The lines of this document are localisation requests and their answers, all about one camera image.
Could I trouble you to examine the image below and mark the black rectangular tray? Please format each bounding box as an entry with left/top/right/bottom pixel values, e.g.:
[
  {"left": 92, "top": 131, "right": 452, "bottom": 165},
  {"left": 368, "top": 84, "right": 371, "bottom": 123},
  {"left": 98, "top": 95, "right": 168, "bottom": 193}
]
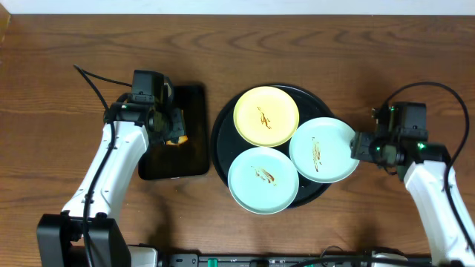
[{"left": 138, "top": 85, "right": 209, "bottom": 180}]

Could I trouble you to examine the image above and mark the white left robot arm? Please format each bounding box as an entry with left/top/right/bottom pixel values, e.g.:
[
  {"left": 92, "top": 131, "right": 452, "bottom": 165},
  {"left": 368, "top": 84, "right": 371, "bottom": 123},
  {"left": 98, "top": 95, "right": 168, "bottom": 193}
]
[{"left": 36, "top": 70, "right": 185, "bottom": 266}]

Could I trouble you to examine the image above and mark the light green plate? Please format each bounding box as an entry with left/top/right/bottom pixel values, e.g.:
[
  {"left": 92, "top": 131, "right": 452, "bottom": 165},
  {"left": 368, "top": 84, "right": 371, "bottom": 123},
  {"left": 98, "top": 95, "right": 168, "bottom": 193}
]
[
  {"left": 289, "top": 117, "right": 359, "bottom": 183},
  {"left": 227, "top": 147, "right": 299, "bottom": 215}
]

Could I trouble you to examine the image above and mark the light green front plate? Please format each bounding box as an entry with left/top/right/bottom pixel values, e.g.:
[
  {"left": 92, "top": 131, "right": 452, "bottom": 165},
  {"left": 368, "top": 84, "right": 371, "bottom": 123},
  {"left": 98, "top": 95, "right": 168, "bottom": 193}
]
[{"left": 227, "top": 147, "right": 299, "bottom": 215}]

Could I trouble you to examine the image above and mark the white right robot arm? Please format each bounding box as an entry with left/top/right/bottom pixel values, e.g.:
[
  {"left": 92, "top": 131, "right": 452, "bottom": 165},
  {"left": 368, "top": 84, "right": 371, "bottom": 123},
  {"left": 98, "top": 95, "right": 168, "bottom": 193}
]
[{"left": 350, "top": 132, "right": 474, "bottom": 266}]

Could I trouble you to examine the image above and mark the orange green scrub sponge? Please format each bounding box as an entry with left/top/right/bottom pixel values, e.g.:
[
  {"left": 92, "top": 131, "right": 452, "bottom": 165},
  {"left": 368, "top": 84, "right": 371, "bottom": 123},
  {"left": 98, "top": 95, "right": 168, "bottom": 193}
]
[{"left": 166, "top": 135, "right": 189, "bottom": 145}]

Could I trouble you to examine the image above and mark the yellow plate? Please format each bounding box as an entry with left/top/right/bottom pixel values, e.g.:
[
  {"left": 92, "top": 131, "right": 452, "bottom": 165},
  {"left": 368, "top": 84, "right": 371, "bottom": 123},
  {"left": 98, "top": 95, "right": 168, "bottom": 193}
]
[{"left": 233, "top": 86, "right": 300, "bottom": 147}]

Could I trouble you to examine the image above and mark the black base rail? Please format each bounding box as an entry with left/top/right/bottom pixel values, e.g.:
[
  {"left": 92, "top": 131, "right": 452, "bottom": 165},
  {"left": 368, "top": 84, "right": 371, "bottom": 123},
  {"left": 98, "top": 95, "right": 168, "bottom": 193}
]
[{"left": 125, "top": 244, "right": 435, "bottom": 267}]

